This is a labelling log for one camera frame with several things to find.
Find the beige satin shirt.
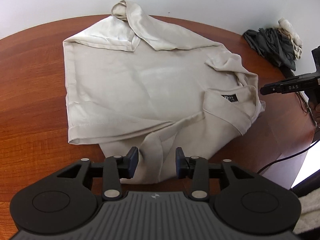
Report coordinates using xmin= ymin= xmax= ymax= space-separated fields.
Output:
xmin=63 ymin=1 xmax=265 ymax=184

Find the white cloth bundle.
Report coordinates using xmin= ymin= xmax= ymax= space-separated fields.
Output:
xmin=278 ymin=18 xmax=303 ymax=60

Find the dark grey garment pile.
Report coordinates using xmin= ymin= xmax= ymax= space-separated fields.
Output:
xmin=242 ymin=28 xmax=296 ymax=71

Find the white fluffy fabric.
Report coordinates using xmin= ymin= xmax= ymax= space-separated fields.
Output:
xmin=294 ymin=189 xmax=319 ymax=234

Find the black cable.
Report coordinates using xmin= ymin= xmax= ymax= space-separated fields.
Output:
xmin=257 ymin=89 xmax=320 ymax=176

